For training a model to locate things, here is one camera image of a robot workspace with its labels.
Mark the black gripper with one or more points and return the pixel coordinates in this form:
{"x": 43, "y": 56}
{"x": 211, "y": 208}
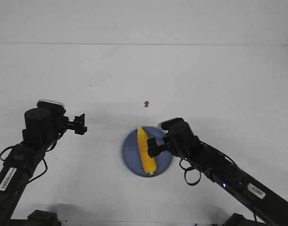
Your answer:
{"x": 155, "y": 150}
{"x": 62, "y": 124}

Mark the yellow corn cob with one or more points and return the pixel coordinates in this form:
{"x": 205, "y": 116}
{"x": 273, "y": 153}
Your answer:
{"x": 149, "y": 164}

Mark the blue round plate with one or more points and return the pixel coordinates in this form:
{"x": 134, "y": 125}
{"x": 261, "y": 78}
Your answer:
{"x": 132, "y": 160}

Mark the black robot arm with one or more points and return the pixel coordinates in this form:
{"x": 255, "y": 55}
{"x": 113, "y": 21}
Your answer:
{"x": 43, "y": 129}
{"x": 181, "y": 142}

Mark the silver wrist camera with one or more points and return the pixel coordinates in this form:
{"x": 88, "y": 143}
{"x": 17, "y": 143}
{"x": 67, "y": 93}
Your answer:
{"x": 165, "y": 125}
{"x": 54, "y": 105}

